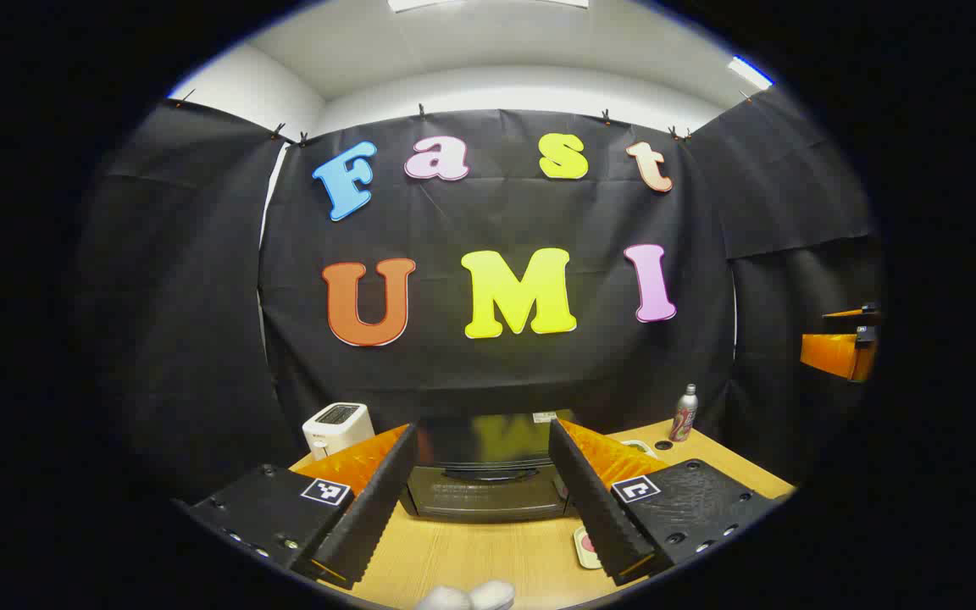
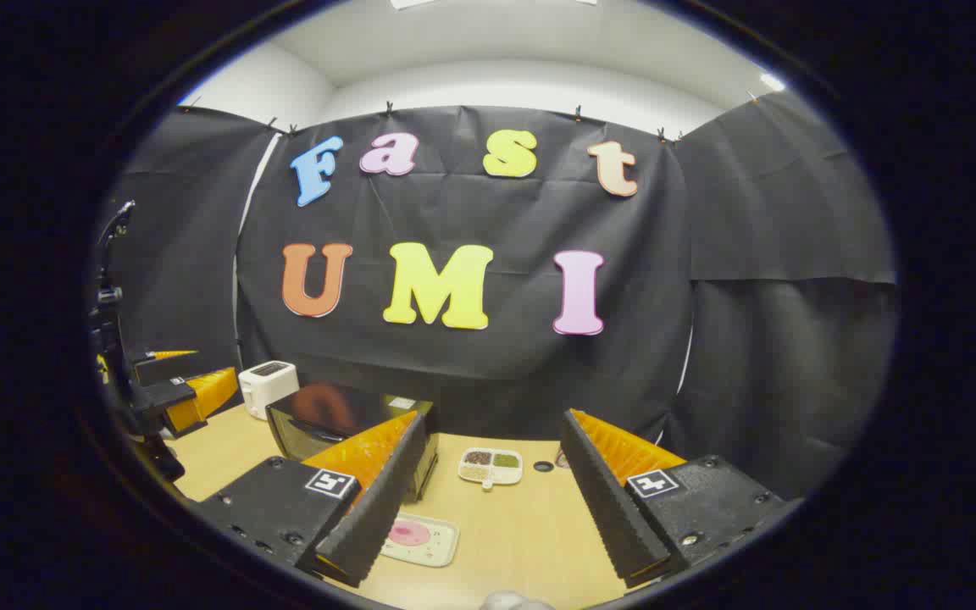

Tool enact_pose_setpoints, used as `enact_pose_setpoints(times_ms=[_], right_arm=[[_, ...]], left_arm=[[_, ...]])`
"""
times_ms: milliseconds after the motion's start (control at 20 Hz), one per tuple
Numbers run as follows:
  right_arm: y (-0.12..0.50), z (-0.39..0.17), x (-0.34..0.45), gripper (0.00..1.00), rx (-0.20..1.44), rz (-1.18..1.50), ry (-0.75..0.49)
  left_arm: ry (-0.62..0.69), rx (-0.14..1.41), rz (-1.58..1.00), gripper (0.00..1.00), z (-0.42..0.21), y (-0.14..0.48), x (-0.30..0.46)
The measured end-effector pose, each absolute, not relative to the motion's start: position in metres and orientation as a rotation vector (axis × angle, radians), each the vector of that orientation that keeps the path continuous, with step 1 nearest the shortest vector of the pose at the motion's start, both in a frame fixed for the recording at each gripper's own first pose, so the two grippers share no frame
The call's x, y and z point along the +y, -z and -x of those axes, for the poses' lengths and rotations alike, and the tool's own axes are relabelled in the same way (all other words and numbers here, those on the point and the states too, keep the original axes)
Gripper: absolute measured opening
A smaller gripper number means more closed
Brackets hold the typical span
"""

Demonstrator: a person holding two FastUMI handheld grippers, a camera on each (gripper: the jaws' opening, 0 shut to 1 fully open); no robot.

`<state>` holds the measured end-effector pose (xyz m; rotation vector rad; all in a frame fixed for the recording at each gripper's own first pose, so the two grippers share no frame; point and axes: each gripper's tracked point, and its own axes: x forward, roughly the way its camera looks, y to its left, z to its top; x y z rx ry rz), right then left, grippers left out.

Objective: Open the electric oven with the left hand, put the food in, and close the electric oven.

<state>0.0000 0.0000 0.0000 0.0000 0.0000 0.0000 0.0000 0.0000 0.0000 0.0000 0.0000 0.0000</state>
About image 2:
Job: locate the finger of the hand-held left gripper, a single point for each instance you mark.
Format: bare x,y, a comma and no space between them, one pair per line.
158,368
162,398

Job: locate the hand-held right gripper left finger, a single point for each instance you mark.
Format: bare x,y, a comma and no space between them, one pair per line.
378,508

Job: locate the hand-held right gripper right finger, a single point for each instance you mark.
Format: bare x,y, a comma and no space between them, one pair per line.
602,508

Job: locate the white plate with pink food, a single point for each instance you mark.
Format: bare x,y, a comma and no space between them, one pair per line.
420,542

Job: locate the black electric oven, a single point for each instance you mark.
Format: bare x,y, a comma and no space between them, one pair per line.
318,424

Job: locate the white toaster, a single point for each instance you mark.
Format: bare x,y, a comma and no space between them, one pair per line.
268,385

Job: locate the white divided dish with grains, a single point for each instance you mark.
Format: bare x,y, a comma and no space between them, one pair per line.
490,468

